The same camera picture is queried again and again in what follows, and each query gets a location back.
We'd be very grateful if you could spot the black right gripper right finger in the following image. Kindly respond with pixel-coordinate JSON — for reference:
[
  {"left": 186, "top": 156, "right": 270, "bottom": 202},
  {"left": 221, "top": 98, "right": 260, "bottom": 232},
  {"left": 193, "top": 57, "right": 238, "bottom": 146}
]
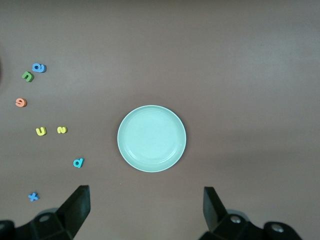
[{"left": 198, "top": 186, "right": 303, "bottom": 240}]

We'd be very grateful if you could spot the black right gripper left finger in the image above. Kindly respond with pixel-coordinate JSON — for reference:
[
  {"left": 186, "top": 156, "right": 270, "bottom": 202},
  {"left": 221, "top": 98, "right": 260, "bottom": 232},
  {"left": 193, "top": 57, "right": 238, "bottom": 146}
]
[{"left": 0, "top": 185, "right": 91, "bottom": 240}]

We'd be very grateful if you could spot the blue foam letter a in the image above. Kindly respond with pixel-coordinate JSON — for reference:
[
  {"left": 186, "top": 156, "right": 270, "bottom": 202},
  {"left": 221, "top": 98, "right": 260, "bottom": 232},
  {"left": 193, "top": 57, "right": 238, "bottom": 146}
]
[{"left": 31, "top": 62, "right": 47, "bottom": 74}]

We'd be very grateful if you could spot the light green plate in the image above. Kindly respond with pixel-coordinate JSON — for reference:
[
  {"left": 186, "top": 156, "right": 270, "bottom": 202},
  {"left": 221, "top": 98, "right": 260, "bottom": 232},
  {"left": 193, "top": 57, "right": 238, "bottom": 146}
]
[{"left": 116, "top": 104, "right": 187, "bottom": 173}]

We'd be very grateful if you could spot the teal foam letter p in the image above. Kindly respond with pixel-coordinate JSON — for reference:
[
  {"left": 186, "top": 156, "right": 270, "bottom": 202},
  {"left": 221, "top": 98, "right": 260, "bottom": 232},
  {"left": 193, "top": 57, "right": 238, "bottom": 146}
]
[{"left": 72, "top": 157, "right": 85, "bottom": 169}]

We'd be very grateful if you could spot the green foam letter u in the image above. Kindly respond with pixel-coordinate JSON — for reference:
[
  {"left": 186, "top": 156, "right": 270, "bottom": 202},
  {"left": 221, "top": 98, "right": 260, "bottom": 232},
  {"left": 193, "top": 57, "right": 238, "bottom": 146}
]
[{"left": 21, "top": 71, "right": 35, "bottom": 83}]

